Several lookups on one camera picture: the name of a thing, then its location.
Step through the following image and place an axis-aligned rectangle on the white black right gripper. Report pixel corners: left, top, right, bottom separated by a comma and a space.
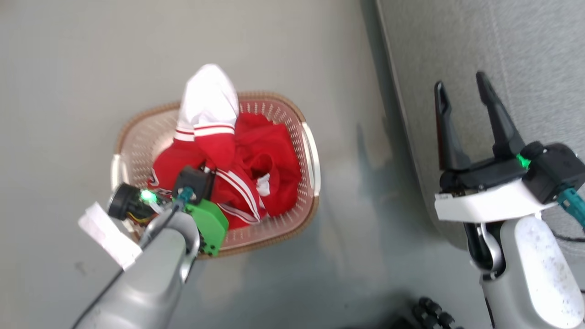
433, 71, 557, 223

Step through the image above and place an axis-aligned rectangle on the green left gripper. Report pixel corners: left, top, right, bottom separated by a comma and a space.
171, 166, 229, 256

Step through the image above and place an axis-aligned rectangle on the red and white jacket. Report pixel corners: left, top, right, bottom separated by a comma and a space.
149, 64, 302, 230

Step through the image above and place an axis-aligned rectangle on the pink woven laundry basket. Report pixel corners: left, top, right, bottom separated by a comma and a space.
110, 91, 321, 259

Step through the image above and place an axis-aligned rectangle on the white paper tag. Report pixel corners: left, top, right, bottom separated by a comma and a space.
78, 202, 143, 271

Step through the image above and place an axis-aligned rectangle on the teal right gripper cable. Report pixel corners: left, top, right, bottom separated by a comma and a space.
557, 185, 585, 229

